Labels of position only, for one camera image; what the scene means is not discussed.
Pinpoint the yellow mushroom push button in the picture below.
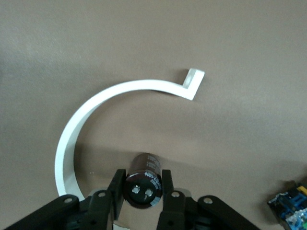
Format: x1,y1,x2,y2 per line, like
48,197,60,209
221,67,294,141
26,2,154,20
267,181,307,230

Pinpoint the black cylindrical capacitor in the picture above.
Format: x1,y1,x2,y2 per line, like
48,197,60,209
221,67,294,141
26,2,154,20
124,153,164,209

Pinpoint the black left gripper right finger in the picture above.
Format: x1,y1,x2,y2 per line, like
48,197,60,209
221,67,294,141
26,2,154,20
156,169,200,230

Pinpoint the large white pipe clamp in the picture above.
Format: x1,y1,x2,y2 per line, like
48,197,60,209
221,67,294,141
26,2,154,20
54,68,206,201

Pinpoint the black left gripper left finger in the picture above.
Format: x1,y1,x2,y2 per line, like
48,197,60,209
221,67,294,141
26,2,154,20
83,169,127,230

